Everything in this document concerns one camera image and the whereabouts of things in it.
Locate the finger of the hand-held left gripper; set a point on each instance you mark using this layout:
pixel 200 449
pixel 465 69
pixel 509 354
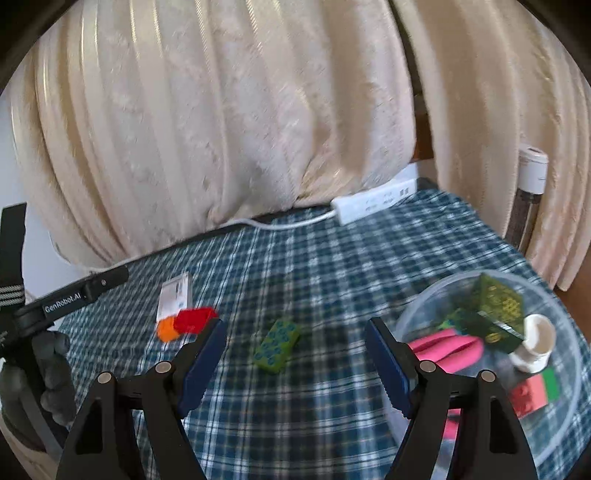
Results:
pixel 108 279

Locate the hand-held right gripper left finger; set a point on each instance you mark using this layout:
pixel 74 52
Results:
pixel 203 364

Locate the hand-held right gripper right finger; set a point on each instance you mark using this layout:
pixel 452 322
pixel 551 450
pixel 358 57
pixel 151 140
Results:
pixel 390 364

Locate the green tile with blue dots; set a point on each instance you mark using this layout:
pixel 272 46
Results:
pixel 455 321
pixel 276 346

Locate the dark green printed box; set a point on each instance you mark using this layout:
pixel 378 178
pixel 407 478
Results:
pixel 498 304

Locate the pink and green toy block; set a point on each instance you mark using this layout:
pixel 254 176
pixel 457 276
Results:
pixel 531 394

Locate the white plastic cup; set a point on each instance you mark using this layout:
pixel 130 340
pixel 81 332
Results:
pixel 538 337

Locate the clear plastic bowl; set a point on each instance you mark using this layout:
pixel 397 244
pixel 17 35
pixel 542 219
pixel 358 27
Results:
pixel 562 323

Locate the person's left hand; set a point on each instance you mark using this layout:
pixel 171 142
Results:
pixel 57 374

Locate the red toy block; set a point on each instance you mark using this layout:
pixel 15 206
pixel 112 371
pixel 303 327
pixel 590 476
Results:
pixel 194 320

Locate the orange toy block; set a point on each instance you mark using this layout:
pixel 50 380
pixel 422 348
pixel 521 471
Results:
pixel 166 330

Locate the white paper card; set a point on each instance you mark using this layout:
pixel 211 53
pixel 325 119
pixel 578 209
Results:
pixel 174 295

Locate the blue plaid tablecloth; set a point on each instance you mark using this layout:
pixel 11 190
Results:
pixel 300 277

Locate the white power strip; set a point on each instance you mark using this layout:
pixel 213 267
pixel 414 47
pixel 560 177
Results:
pixel 374 201

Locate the cream patterned curtain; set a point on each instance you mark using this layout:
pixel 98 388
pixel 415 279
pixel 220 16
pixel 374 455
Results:
pixel 207 124
pixel 498 115

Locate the clear bottle with white lid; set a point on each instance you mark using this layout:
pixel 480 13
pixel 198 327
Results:
pixel 531 184

